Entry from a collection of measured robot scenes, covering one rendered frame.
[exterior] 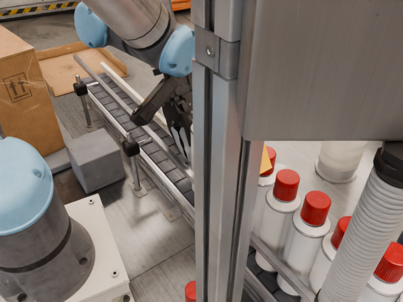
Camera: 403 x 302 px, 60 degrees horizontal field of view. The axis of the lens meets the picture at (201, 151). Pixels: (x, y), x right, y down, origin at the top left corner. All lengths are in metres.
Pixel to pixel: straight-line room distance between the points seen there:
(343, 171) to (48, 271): 0.58
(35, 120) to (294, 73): 0.76
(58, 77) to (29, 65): 0.51
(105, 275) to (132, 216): 0.21
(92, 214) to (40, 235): 0.19
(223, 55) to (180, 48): 0.28
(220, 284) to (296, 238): 0.14
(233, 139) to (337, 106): 0.09
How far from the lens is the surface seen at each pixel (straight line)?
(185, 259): 0.71
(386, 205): 0.26
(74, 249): 0.58
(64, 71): 1.38
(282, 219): 0.53
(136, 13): 0.47
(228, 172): 0.29
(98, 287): 0.60
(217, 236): 0.36
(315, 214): 0.48
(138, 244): 0.73
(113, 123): 0.97
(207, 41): 0.25
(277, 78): 0.20
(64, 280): 0.58
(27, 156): 0.48
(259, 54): 0.19
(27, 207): 0.46
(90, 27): 0.62
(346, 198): 0.79
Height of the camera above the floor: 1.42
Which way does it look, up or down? 40 degrees down
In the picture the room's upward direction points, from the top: straight up
